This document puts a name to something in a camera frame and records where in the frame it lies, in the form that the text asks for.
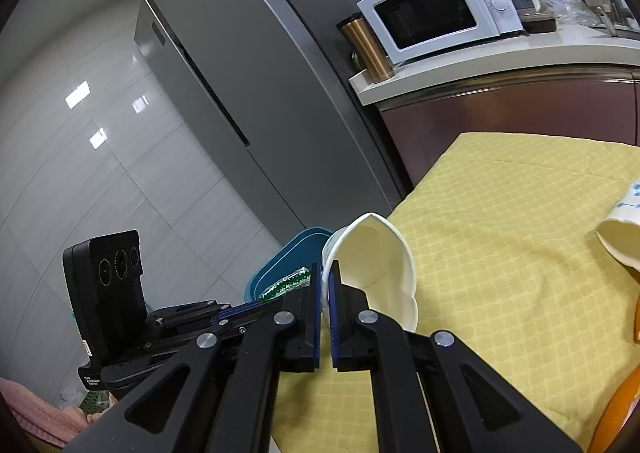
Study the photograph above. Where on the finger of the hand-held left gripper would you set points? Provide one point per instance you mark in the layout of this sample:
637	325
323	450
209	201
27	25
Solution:
200	315

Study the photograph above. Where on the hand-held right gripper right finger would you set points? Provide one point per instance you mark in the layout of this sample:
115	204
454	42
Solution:
335	328

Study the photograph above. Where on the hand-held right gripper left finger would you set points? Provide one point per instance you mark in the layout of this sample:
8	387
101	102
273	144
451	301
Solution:
315	323

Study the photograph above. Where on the blue trash bin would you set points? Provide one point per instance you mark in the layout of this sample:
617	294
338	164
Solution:
280	260

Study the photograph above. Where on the crushed white paper cup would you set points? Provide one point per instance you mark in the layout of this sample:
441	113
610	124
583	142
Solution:
380	263

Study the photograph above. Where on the blue dotted paper cup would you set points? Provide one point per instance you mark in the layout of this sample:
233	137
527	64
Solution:
620	238

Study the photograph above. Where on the green snack packet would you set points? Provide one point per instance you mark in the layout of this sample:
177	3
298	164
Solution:
287	285

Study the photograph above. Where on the yellow checked tablecloth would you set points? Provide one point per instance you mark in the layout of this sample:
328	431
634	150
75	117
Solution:
500	233

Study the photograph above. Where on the dark red cabinet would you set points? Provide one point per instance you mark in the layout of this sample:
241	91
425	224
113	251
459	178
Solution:
450	118

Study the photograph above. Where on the copper travel tumbler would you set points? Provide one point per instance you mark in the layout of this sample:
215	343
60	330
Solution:
367	50

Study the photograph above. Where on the grey refrigerator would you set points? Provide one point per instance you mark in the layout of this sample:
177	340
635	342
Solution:
250	33

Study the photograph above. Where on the orange peel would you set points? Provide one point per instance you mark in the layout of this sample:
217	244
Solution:
617	413

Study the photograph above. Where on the white microwave oven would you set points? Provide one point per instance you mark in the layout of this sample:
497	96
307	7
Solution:
425	13

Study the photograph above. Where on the white kitchen counter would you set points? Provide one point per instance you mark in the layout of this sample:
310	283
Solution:
550	50

